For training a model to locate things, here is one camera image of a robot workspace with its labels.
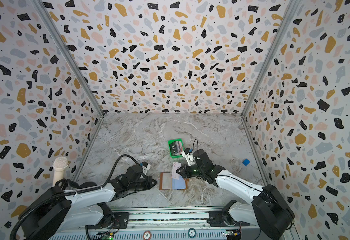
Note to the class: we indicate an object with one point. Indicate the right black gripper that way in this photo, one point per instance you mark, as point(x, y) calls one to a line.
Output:
point(187, 171)

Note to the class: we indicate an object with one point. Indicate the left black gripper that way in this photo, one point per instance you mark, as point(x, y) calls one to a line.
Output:
point(150, 184)

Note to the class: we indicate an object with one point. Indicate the brown leather card holder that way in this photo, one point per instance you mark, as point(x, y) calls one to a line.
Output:
point(168, 183)

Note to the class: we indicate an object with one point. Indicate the stack of credit cards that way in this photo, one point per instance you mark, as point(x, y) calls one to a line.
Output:
point(176, 148)

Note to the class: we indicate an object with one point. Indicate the green plastic card tray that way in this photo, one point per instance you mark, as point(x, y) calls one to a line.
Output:
point(174, 157)

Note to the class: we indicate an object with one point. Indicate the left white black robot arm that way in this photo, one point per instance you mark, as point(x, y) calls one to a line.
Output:
point(58, 210)

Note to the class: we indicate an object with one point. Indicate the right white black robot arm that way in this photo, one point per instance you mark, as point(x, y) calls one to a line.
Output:
point(253, 195)

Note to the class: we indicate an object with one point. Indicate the small blue cube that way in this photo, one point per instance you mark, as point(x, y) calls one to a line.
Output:
point(246, 162)

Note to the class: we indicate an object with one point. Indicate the beige foam microphone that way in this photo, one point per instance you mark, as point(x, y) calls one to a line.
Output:
point(59, 166)

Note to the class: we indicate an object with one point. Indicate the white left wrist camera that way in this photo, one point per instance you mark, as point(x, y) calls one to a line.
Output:
point(145, 166)

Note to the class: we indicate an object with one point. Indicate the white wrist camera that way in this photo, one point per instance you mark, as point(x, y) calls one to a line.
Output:
point(145, 166)
point(188, 155)

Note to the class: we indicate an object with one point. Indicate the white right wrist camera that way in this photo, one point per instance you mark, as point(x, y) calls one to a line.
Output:
point(188, 155)

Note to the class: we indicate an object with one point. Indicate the aluminium mounting rail frame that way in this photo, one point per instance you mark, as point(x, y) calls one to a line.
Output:
point(165, 224)

